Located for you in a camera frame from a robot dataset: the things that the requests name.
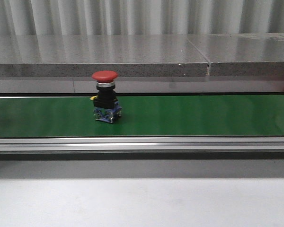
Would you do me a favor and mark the aluminium conveyor frame rail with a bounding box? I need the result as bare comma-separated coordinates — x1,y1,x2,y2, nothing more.
0,136,284,155

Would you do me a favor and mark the green conveyor belt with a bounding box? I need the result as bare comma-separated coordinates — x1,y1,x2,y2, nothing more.
0,95,284,138

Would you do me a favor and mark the grey stone countertop slab right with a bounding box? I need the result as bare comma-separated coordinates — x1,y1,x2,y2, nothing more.
187,34,284,79

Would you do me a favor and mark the grey pleated curtain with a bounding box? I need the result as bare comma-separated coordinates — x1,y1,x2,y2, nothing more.
0,0,284,35

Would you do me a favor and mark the red mushroom push button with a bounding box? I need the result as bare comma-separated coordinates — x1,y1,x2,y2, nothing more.
90,70,122,123

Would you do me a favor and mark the grey stone countertop slab left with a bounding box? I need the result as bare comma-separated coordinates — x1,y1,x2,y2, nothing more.
0,35,208,78

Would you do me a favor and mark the grey stone countertop slab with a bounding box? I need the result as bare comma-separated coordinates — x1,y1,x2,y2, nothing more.
187,34,284,79
0,35,208,78

